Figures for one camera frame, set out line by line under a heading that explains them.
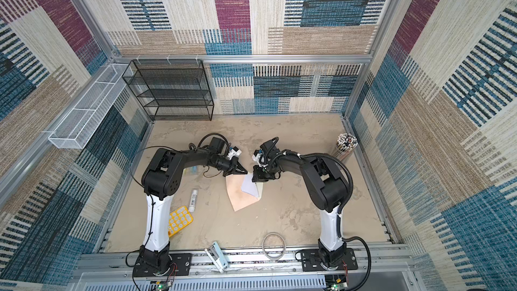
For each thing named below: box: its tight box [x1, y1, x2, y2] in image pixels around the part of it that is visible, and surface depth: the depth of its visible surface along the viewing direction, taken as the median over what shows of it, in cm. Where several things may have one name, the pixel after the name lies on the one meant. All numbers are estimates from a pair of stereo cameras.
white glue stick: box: [188, 189, 198, 213], surface depth 89 cm
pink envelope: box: [225, 174, 260, 213], surface depth 91 cm
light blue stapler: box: [204, 241, 229, 275], surface depth 74 cm
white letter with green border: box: [240, 173, 262, 198], surface depth 94 cm
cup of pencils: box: [333, 132, 359, 161], surface depth 87 cm
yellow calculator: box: [168, 205, 194, 238], surface depth 85 cm
